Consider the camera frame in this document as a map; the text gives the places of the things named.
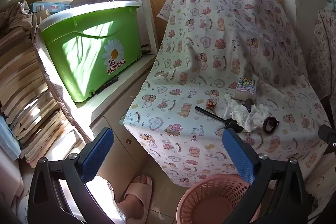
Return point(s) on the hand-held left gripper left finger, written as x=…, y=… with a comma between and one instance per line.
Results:
x=98, y=153

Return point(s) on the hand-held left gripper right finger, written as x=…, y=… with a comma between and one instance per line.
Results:
x=237, y=153

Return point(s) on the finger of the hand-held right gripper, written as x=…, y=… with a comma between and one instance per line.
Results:
x=326, y=134

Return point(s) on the pink plastic basket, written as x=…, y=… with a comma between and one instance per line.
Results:
x=210, y=192

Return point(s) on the beige cabinet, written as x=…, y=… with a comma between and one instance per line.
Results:
x=118, y=129

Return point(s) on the white printed pants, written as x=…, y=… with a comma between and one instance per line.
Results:
x=105, y=187

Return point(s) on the pink slipper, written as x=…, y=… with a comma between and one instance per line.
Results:
x=139, y=187

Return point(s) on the small red round object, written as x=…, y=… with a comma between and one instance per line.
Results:
x=210, y=103

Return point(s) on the person's foot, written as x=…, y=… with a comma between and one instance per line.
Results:
x=130, y=209

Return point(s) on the colourful tissue pack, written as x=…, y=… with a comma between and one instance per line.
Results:
x=245, y=87

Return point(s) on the floral cloth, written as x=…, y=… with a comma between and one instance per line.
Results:
x=323, y=50

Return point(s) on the light blue packet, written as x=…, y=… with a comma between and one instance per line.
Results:
x=9, y=137

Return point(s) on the green plastic storage box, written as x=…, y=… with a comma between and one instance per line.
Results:
x=78, y=61

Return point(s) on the bear printed blanket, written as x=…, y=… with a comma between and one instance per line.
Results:
x=210, y=29

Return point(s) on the blue flat box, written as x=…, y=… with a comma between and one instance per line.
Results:
x=44, y=7

